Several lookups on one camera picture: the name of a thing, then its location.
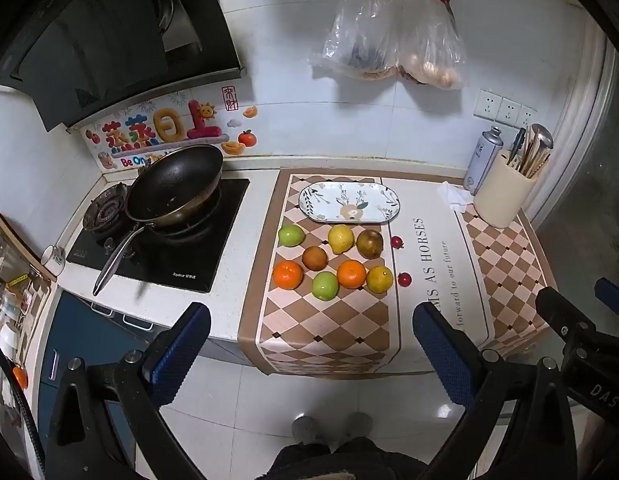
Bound yellow round citrus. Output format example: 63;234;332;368
366;265;395;295

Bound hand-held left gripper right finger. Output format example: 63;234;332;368
412;301;580;480

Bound clear plastic bag with eggs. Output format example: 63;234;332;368
395;0;466;91

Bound white crumpled cloth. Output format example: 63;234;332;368
435;181;473;213

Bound round gas burner grate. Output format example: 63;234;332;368
82;185;131;233

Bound cluttered side shelf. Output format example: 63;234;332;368
0;200;58;366

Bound bundle of wooden chopsticks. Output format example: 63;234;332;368
517;137;552;179

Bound clear plastic bag dark contents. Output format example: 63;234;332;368
308;0;401;81

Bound person's dark pants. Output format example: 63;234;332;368
259;436;436;480

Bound black-handled utensil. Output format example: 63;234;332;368
508;127;527;165

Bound blue kitchen cabinet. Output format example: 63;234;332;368
36;290;157;463

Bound orange tangerine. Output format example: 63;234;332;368
337;259;367;290
272;260;304;291

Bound beige utensil holder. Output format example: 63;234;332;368
473;149;538;230

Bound metal spoon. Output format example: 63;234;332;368
530;123;555;162

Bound grey spray can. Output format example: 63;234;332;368
463;126;505;196

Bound grey shoe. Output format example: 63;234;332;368
291;414;323;447
344;412;373;444

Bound checkered brown counter mat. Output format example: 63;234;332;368
238;169;557;378

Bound green round fruit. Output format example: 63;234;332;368
278;224;306;248
311;271;339;302

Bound orange-brown round fruit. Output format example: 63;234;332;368
302;245;329;271

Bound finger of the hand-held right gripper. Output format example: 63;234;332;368
594;276;619;320
535;286;597;345

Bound dark olive brown fruit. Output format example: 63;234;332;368
356;229;385;260

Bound colourful wall sticker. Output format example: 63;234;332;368
82;85;260;171

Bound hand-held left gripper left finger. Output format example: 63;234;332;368
46;301;212;480

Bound yellow lemon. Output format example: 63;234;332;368
328;224;356;255

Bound white wall socket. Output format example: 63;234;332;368
496;97;521;126
517;105;540;132
475;89;501;121

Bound oval floral ceramic plate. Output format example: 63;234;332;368
298;182;400;225

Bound black glass gas stove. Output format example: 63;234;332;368
66;177;251;294

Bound black range hood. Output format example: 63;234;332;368
0;0;247;133

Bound black wok with metal handle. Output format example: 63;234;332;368
92;145;224;297

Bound white mug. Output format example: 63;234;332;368
41;244;68;277

